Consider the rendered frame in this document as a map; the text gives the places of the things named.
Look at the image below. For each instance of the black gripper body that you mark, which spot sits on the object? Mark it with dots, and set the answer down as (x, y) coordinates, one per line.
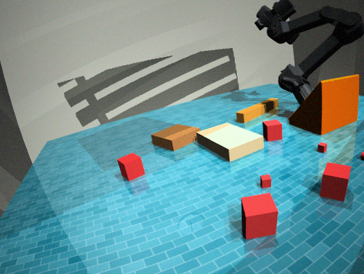
(264, 9)

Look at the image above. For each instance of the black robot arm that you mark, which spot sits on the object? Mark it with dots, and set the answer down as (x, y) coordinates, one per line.
(349, 27)

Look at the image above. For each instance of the orange rectangular bar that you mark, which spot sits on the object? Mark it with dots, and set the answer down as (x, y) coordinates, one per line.
(256, 110)

